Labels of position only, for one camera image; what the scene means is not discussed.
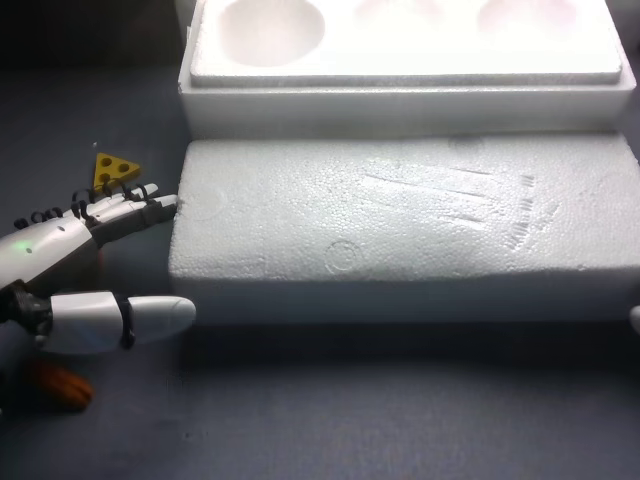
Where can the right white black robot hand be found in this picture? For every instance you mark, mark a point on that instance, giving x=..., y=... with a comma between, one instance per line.
x=636, y=320

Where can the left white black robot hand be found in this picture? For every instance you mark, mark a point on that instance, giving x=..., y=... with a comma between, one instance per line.
x=50, y=250

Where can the white styrofoam block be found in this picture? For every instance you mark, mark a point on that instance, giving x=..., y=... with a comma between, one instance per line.
x=400, y=225

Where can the styrofoam tray with hollows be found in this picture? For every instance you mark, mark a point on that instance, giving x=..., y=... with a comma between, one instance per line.
x=400, y=107

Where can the yellow toy cheese wedge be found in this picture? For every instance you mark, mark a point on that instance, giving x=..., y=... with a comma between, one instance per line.
x=116, y=172

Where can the orange toy bread roll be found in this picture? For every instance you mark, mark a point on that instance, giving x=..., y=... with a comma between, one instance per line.
x=65, y=387

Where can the grey table cloth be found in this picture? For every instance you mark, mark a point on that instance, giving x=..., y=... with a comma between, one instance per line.
x=350, y=425

